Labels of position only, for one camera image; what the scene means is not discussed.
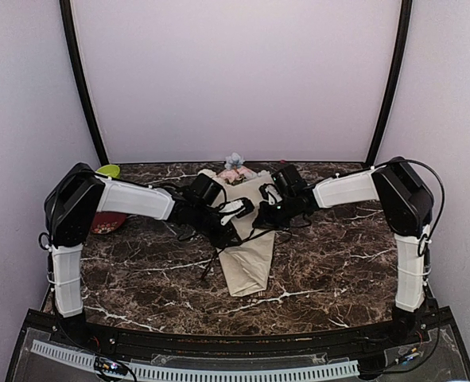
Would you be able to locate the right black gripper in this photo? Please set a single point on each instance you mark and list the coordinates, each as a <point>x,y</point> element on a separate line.
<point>265,220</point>

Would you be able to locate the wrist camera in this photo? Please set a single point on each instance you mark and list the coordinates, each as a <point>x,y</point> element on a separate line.
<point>270,194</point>
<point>237,208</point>

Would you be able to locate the right black frame post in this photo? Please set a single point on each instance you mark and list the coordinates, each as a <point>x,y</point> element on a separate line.
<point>392,81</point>

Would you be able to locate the pink fake flower stem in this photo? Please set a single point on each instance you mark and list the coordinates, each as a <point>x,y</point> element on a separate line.
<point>237,175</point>

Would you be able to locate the peach wrapping paper sheet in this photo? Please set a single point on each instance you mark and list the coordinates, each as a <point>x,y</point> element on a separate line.
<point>243,225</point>

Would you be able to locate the white slotted cable duct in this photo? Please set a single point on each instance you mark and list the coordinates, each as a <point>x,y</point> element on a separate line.
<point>202,369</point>

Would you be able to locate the black twine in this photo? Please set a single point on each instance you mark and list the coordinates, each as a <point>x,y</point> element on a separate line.
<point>248,259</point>

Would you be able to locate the blue fake flower bunch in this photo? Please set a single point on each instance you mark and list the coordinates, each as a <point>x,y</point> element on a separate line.
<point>234,161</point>

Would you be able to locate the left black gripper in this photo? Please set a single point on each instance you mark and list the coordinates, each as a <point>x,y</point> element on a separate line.
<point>221,240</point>

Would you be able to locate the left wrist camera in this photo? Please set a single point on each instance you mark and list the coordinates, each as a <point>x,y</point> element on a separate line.
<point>237,208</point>

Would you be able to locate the left black frame post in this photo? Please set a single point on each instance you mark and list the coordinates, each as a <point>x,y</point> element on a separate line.
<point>80,79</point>

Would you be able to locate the black frame post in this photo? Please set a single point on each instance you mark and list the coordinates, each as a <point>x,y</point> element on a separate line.
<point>80,79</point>
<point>392,81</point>

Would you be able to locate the white fake flower stem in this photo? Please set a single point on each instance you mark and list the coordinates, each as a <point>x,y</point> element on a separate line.
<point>209,173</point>

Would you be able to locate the small circuit board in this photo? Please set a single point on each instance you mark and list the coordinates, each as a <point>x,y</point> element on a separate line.
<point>109,367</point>

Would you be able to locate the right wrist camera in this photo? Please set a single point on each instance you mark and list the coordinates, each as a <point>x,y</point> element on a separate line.
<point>270,194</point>

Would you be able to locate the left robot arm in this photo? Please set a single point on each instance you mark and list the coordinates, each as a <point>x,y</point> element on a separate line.
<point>71,208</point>

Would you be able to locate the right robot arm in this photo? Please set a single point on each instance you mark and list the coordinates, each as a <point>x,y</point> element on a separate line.
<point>407,204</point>

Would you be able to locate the green plastic bowl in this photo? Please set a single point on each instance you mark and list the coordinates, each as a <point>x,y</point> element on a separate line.
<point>110,170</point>

